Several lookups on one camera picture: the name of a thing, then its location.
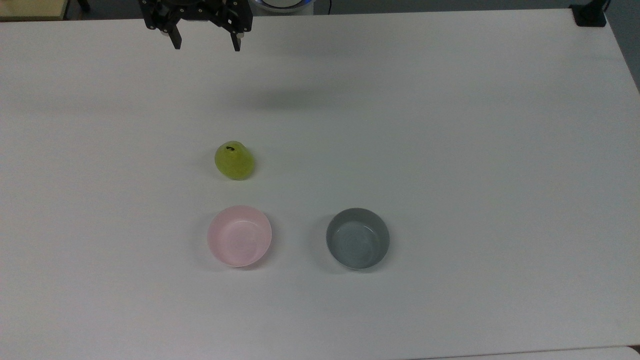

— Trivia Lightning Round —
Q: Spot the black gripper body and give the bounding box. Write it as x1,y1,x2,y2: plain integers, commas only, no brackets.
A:
139,0,253,34

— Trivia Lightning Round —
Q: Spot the green pear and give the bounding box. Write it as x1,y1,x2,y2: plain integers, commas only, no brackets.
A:
214,140,255,181

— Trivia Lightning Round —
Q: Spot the grey bowl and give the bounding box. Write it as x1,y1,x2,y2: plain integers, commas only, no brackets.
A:
325,207,391,271

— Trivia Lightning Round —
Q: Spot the wooden furniture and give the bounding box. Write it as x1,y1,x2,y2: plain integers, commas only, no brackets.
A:
0,0,69,21

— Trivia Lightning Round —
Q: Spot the pink bowl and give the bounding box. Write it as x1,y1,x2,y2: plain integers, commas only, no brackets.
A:
207,205,273,268

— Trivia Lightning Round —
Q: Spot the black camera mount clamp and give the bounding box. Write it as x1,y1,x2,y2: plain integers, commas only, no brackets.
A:
569,0,612,28

